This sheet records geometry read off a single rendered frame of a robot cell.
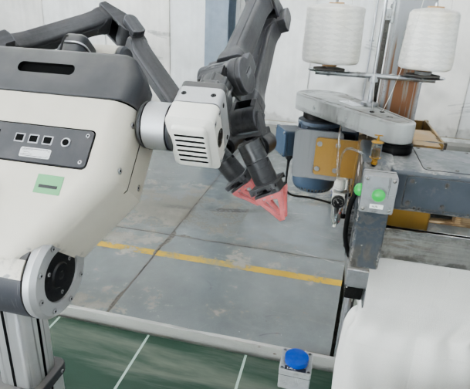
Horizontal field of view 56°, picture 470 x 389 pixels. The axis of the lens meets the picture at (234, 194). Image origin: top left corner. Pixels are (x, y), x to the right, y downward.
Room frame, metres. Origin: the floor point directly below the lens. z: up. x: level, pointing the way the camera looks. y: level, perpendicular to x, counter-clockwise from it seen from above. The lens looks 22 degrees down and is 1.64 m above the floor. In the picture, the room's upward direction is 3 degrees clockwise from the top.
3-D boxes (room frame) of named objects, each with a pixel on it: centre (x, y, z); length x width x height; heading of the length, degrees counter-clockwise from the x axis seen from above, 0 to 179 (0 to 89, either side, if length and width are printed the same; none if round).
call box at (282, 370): (0.87, -0.18, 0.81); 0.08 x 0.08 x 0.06; 78
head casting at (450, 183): (1.06, -0.47, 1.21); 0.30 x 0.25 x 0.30; 78
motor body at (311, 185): (1.48, -0.28, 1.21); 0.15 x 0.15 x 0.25
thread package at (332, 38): (1.33, -0.26, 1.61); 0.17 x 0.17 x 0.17
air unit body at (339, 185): (1.19, -0.31, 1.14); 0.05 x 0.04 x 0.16; 168
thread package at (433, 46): (1.28, -0.51, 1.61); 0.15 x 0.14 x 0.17; 78
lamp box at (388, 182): (0.94, -0.33, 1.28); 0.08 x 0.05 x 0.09; 78
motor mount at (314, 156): (1.38, -0.33, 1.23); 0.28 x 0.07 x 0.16; 78
